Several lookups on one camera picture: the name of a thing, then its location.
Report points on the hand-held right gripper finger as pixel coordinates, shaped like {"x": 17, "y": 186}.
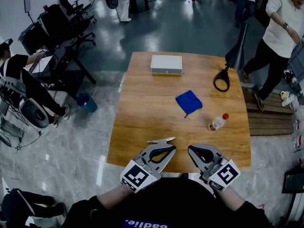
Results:
{"x": 195, "y": 161}
{"x": 210, "y": 148}

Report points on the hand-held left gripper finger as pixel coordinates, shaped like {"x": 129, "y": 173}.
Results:
{"x": 156, "y": 146}
{"x": 167, "y": 160}

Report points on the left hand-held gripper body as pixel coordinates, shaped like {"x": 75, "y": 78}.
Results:
{"x": 139, "y": 176}

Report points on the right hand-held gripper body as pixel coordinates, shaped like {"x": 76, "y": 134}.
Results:
{"x": 224, "y": 174}

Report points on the silver metal object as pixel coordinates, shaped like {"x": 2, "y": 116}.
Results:
{"x": 164, "y": 140}

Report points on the person's left forearm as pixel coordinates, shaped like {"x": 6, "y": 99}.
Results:
{"x": 115, "y": 197}

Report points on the person's right forearm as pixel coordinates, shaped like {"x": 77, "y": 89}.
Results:
{"x": 231, "y": 198}

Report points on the clear bottle with red cap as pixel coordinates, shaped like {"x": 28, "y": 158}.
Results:
{"x": 217, "y": 123}

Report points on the person's black shirt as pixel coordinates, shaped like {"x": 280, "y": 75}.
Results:
{"x": 171, "y": 203}

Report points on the wooden table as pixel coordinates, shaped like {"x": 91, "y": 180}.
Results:
{"x": 152, "y": 103}

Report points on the blue cloth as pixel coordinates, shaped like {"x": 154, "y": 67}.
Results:
{"x": 188, "y": 102}

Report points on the wooden slatted platform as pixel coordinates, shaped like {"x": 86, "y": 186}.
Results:
{"x": 270, "y": 121}

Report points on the black flat monitor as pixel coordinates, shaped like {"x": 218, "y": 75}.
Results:
{"x": 293, "y": 179}

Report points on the blue waste bin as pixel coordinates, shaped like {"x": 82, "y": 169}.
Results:
{"x": 88, "y": 103}

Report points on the white rectangular box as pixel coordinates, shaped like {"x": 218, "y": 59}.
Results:
{"x": 166, "y": 63}

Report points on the white plastic bottles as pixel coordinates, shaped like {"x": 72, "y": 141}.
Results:
{"x": 287, "y": 98}

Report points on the black office chair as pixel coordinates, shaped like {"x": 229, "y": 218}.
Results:
{"x": 80, "y": 30}
{"x": 71, "y": 6}

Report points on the white paper sheet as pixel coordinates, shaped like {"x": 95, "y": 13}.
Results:
{"x": 41, "y": 64}

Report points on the black equipment case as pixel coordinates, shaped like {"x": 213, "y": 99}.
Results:
{"x": 33, "y": 38}

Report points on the screen on stand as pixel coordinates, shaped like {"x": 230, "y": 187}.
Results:
{"x": 27, "y": 2}

